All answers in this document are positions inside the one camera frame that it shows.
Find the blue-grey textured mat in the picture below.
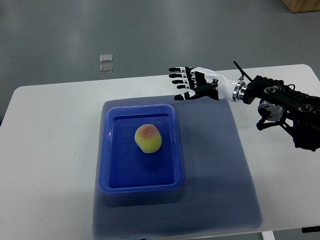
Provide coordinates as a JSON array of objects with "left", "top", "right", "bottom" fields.
[{"left": 92, "top": 95, "right": 263, "bottom": 240}]

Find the wooden box corner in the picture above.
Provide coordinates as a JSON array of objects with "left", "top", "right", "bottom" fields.
[{"left": 282, "top": 0, "right": 320, "bottom": 14}]

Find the black table edge bracket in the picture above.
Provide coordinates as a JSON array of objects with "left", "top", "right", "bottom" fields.
[{"left": 301, "top": 226, "right": 320, "bottom": 234}]

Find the upper metal floor plate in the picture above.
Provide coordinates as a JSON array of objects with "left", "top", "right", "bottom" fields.
[{"left": 100, "top": 53, "right": 113, "bottom": 63}]

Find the green red peach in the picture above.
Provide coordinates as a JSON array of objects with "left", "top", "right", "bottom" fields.
[{"left": 134, "top": 124, "right": 162, "bottom": 154}]

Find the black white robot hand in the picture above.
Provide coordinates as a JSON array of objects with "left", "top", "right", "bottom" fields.
[{"left": 168, "top": 66, "right": 246, "bottom": 102}]

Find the blue plastic tray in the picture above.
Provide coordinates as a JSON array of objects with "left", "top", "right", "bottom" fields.
[{"left": 97, "top": 104, "right": 184, "bottom": 194}]

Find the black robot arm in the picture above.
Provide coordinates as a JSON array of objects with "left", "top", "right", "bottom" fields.
[{"left": 233, "top": 61, "right": 320, "bottom": 152}]

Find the white table leg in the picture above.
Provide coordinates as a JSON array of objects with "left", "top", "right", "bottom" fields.
[{"left": 261, "top": 231, "right": 275, "bottom": 240}]

